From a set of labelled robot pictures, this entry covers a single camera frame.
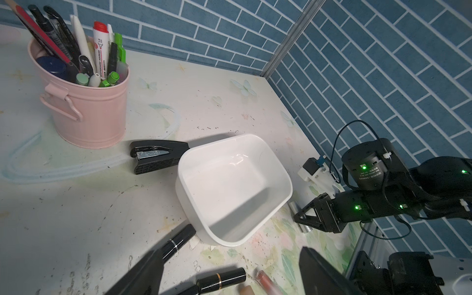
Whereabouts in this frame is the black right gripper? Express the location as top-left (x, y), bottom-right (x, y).
top-left (298, 189), bottom-right (406, 234)

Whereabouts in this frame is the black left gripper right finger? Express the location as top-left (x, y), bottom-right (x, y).
top-left (299, 247), bottom-right (363, 295)

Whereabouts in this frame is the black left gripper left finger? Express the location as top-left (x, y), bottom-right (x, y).
top-left (105, 250), bottom-right (164, 295)

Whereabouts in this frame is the silver lipstick tube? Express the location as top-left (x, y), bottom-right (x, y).
top-left (288, 201), bottom-right (313, 234)

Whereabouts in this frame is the black lipstick silver band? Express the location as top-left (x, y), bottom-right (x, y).
top-left (161, 224), bottom-right (196, 264)

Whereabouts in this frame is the pink lip gloss tube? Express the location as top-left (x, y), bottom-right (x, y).
top-left (256, 270), bottom-right (283, 295)

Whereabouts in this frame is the white plastic storage box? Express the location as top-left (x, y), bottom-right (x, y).
top-left (175, 134), bottom-right (293, 247)

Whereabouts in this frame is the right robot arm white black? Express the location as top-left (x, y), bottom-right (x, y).
top-left (294, 138), bottom-right (472, 234)

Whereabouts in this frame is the black lipstick gold band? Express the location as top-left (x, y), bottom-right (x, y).
top-left (178, 267), bottom-right (247, 295)

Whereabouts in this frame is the beige concealer tube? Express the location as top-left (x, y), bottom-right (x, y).
top-left (238, 285), bottom-right (255, 295)

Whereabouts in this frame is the black stapler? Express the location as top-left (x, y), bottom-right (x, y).
top-left (130, 140), bottom-right (189, 175)

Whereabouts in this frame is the pink metal pen bucket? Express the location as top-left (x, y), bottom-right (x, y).
top-left (27, 38), bottom-right (131, 149)

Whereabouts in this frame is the red white marker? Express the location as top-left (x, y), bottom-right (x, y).
top-left (93, 21), bottom-right (109, 80)

